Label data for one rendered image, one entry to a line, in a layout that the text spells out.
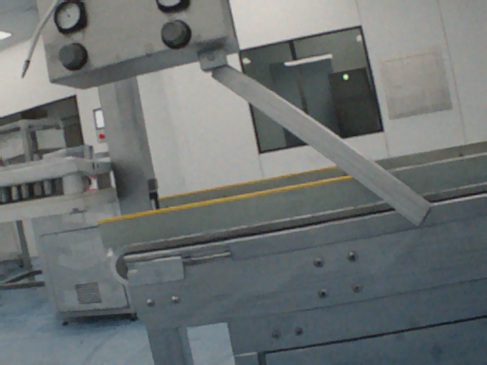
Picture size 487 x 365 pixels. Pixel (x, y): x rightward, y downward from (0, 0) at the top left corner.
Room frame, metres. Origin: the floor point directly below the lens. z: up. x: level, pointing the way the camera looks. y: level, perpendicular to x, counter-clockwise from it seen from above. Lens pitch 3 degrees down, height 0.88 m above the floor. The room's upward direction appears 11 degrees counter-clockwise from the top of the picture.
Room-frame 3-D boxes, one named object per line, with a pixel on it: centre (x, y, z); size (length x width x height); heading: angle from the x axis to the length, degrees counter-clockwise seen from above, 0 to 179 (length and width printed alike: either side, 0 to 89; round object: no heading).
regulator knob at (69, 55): (0.59, 0.11, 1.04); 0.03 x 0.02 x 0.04; 78
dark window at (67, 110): (6.53, 1.84, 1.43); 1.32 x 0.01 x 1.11; 73
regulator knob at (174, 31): (0.56, -0.01, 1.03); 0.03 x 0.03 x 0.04; 78
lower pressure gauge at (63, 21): (0.60, 0.11, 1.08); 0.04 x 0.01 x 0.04; 78
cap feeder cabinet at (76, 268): (3.50, 0.72, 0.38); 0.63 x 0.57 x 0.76; 73
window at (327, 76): (5.53, -1.38, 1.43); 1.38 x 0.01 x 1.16; 73
